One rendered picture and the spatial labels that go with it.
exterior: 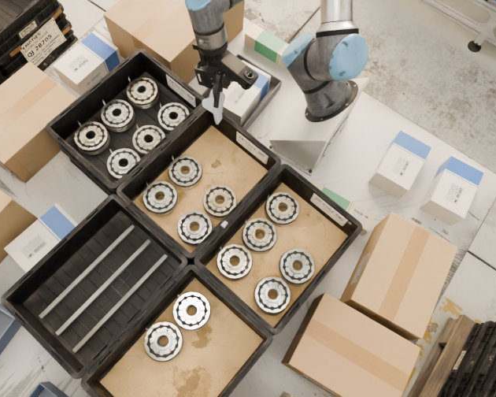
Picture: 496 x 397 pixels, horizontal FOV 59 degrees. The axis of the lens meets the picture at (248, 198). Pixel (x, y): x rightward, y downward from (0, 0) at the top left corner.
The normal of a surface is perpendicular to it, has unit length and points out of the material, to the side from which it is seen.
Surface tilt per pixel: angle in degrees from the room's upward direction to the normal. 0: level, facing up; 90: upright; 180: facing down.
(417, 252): 0
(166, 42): 0
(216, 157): 0
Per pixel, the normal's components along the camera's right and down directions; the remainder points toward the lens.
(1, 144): 0.06, -0.34
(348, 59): 0.55, 0.33
